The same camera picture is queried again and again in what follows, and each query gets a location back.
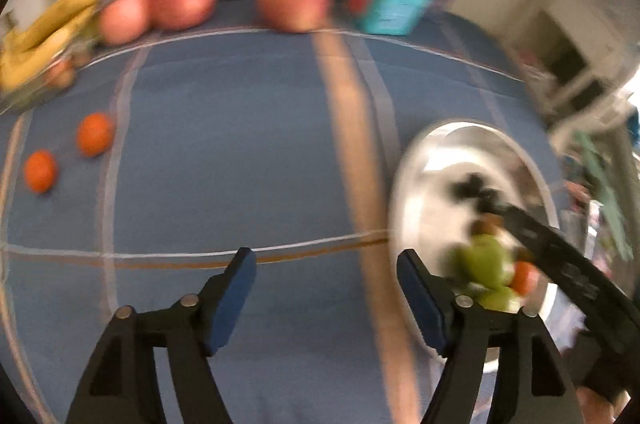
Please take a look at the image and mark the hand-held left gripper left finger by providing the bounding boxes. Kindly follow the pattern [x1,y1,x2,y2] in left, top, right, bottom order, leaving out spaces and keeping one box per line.
[65,247,257,424]

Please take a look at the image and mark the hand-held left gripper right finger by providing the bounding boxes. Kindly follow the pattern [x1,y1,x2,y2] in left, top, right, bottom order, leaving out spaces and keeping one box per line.
[396,249,583,424]

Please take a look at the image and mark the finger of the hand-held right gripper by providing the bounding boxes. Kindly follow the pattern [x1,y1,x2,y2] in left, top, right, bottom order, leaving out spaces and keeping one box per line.
[451,173,640,346]

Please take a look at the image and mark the large orange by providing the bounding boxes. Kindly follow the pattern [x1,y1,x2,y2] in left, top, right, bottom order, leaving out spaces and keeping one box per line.
[512,261,539,297]

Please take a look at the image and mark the round green fruit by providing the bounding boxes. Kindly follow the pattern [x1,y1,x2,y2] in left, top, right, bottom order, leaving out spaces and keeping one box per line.
[467,284,523,312]

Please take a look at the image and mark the brown kiwi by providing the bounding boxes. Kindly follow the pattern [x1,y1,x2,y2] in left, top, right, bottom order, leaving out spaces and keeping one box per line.
[472,219,503,237]

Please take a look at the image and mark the green pear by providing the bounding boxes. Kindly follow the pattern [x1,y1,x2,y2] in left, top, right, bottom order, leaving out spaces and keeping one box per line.
[452,234,516,289]

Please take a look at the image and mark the stainless steel basin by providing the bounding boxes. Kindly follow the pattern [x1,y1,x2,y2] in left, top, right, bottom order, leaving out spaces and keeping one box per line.
[389,120,561,360]

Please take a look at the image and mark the blue plaid tablecloth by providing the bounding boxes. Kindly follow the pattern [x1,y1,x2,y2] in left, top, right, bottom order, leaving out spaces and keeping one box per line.
[0,11,576,424]

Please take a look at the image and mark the white chair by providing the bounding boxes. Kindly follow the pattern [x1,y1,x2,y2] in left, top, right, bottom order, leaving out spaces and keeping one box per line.
[505,0,626,115]

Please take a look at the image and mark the small orange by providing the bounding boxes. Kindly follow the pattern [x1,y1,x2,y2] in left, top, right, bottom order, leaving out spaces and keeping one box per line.
[23,150,60,195]
[76,112,117,158]

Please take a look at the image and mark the small red fruit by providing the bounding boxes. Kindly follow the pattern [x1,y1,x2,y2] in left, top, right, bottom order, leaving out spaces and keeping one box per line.
[47,58,76,89]

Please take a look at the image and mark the glass fruit bowl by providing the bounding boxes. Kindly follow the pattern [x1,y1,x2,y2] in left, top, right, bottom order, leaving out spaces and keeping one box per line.
[0,28,101,115]

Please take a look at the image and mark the pale red apple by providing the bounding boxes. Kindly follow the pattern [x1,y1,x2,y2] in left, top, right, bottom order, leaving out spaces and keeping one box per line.
[97,0,152,46]

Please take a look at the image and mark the large red apple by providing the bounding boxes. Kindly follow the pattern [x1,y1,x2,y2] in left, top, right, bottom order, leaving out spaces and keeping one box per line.
[257,0,333,33]

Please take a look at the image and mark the banana bunch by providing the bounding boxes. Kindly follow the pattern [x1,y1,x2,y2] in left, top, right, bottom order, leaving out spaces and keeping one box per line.
[0,0,108,92]

